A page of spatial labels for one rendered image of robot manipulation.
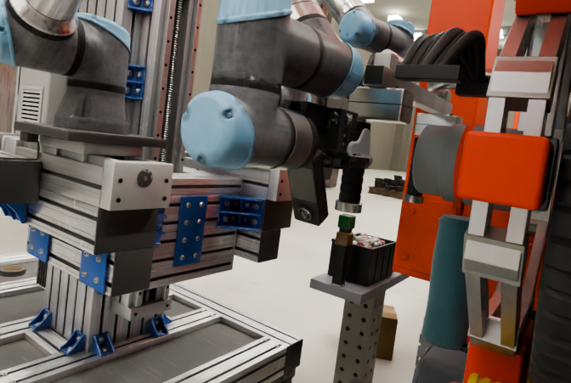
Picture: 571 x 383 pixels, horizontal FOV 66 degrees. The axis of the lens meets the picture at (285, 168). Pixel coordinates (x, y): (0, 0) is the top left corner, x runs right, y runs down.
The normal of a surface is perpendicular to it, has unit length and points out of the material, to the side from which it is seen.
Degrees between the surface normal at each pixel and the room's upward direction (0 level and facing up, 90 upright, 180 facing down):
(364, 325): 90
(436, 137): 56
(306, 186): 120
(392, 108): 90
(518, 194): 90
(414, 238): 90
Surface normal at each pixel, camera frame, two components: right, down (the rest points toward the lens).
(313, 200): -0.56, 0.48
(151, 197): 0.80, 0.14
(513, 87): -0.56, -0.02
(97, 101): 0.43, -0.19
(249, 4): -0.12, 0.00
